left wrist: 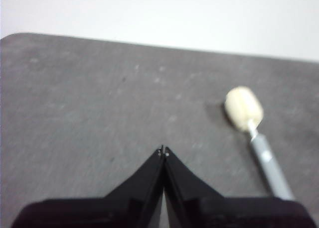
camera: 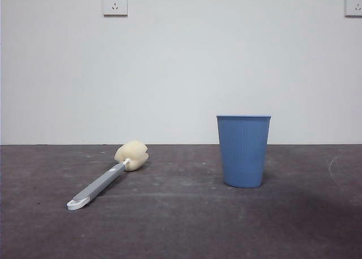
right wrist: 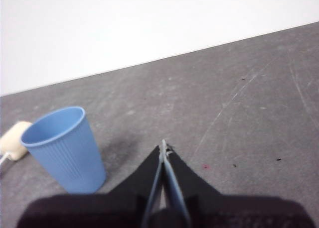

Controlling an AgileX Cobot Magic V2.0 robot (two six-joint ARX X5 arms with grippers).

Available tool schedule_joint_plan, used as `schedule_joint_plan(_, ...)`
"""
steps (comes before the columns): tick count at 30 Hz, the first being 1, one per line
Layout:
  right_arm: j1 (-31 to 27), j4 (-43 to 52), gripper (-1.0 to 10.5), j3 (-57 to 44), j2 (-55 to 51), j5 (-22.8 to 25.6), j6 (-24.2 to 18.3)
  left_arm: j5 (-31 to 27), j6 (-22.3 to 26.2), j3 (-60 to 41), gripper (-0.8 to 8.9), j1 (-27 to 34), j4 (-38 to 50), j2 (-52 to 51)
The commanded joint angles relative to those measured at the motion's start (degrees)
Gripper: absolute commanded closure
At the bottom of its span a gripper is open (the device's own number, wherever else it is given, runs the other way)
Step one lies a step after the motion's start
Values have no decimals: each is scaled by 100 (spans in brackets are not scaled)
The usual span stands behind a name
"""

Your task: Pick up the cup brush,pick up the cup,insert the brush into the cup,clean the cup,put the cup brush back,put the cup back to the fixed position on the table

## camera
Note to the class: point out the blue ribbed plastic cup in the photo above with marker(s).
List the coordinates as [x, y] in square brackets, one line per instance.
[243, 151]

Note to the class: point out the white wall socket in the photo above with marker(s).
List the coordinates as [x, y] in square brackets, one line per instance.
[115, 3]
[353, 4]

